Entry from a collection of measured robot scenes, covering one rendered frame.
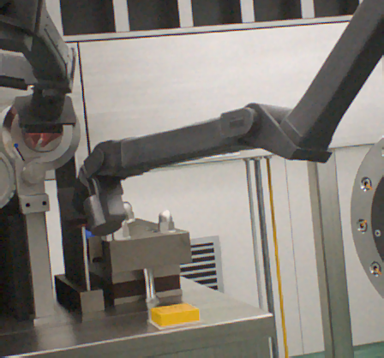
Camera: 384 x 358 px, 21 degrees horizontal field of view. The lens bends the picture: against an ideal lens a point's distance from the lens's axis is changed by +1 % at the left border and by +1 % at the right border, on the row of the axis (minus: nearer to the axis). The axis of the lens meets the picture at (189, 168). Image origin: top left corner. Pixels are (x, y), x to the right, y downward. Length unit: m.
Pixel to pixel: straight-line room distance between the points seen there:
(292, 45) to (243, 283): 2.60
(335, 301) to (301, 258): 2.33
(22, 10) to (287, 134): 0.41
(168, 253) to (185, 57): 0.57
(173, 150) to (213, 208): 3.23
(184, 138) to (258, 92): 0.83
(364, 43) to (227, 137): 0.26
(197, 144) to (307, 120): 0.24
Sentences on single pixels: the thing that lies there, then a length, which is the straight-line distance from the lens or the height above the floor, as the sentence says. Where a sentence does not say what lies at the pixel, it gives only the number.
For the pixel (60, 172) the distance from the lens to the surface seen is 2.20.
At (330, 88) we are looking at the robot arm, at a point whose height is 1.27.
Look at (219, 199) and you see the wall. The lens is 4.92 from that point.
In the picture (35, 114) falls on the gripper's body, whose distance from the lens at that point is 1.88.
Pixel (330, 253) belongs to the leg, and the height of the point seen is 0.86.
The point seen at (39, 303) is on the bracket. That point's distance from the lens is 1.99.
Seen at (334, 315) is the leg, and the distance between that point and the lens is 2.77.
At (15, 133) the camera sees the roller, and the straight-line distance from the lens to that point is 2.00.
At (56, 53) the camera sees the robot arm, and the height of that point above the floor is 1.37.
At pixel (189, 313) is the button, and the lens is 1.82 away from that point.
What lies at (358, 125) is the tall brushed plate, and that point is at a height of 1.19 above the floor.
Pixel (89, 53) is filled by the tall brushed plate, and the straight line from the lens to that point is 2.37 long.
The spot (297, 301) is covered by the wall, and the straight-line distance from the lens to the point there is 5.11.
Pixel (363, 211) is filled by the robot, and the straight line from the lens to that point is 1.07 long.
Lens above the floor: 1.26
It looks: 3 degrees down
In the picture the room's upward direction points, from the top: 6 degrees counter-clockwise
